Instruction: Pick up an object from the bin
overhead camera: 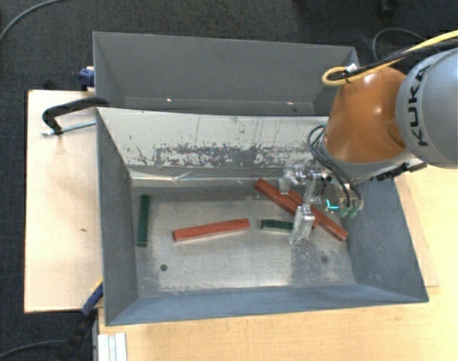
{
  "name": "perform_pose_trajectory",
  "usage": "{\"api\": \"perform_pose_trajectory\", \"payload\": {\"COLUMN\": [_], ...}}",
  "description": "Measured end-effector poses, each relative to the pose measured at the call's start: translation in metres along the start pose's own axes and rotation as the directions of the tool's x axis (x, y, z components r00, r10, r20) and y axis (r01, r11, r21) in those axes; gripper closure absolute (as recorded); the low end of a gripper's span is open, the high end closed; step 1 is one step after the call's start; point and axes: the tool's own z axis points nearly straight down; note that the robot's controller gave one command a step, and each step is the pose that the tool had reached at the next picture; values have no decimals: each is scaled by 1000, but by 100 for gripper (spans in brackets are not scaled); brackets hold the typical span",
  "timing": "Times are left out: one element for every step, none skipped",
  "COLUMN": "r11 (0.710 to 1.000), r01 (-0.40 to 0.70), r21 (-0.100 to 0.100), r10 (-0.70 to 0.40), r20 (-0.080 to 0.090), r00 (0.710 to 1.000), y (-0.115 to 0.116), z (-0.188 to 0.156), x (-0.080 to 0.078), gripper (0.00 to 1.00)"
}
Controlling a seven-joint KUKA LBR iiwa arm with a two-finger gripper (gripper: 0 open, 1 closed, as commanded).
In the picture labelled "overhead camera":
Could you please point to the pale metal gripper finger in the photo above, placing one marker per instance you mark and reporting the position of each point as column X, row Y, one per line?
column 302, row 226
column 292, row 179

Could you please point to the red-brown flat block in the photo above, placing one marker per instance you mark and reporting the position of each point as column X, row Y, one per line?
column 210, row 230
column 330, row 226
column 273, row 196

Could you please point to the dark green flat block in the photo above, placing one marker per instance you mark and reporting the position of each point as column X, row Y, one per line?
column 143, row 220
column 276, row 225

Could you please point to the grey metal bin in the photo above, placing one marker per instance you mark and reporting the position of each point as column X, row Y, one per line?
column 221, row 269

